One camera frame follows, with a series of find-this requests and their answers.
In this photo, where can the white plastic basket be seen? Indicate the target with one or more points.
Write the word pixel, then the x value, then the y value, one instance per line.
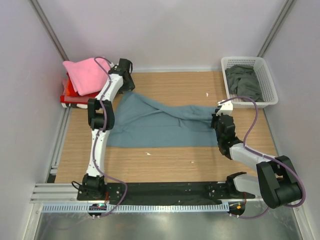
pixel 262 73

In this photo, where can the dark grey t shirt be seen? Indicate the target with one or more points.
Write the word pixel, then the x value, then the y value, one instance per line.
pixel 242 81

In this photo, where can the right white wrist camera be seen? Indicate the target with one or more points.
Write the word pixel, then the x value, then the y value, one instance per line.
pixel 224 107

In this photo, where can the pink folded t shirt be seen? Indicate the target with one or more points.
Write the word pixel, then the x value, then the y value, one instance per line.
pixel 88 69

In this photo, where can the light red folded t shirt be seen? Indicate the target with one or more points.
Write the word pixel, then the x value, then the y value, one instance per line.
pixel 75 100

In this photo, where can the blue-grey t shirt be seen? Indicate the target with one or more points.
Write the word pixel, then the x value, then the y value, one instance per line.
pixel 141 122

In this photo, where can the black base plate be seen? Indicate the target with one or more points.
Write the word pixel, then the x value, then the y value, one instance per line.
pixel 164 193

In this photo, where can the white patterned folded t shirt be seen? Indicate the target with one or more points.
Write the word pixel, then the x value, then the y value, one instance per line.
pixel 75 105

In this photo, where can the white slotted cable duct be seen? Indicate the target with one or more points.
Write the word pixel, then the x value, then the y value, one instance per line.
pixel 99 208

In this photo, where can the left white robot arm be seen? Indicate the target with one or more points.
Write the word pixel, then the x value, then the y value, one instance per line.
pixel 101 119

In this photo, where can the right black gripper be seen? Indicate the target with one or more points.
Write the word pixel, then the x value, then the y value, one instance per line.
pixel 214 118

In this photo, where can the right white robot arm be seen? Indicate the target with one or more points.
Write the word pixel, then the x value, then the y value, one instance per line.
pixel 277 182

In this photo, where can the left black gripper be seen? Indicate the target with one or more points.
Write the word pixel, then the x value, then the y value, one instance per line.
pixel 130 86

